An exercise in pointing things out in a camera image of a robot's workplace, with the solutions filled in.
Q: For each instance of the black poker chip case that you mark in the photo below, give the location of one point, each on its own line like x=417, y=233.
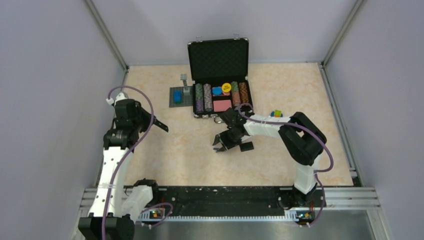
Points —
x=220, y=61

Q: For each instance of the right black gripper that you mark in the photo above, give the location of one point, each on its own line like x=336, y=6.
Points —
x=226, y=144

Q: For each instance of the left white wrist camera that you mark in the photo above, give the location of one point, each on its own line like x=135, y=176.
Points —
x=116, y=97

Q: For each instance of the pink card deck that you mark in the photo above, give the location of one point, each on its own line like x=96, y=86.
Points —
x=221, y=105

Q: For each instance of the orange brown chip stack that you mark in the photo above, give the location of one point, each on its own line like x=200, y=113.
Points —
x=243, y=91

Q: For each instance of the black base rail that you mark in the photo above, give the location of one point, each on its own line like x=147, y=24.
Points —
x=226, y=203

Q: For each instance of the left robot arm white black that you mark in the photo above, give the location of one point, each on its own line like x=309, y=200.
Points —
x=111, y=217

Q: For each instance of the colourful toy block car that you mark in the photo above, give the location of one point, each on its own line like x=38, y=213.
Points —
x=276, y=114

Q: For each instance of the grey lego tower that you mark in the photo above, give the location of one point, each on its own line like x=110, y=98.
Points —
x=184, y=84

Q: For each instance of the blue lego brick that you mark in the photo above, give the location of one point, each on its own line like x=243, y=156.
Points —
x=177, y=97

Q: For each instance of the blue round chip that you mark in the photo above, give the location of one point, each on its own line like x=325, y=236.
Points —
x=217, y=91

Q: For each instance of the green orange chip stack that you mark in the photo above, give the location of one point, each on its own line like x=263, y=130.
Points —
x=235, y=92

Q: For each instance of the black remote control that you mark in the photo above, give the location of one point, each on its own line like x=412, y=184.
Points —
x=160, y=124

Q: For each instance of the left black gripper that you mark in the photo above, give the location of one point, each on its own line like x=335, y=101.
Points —
x=147, y=114

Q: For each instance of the black battery cover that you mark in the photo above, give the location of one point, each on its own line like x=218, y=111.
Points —
x=246, y=146

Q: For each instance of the grey lego baseplate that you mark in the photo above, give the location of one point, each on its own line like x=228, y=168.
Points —
x=187, y=100

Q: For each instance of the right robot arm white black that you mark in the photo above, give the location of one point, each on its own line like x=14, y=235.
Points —
x=303, y=140

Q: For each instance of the green purple chip stack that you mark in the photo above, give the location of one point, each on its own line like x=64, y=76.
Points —
x=199, y=98

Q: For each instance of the yellow round chip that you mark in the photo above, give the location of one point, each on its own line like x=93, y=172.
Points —
x=226, y=87

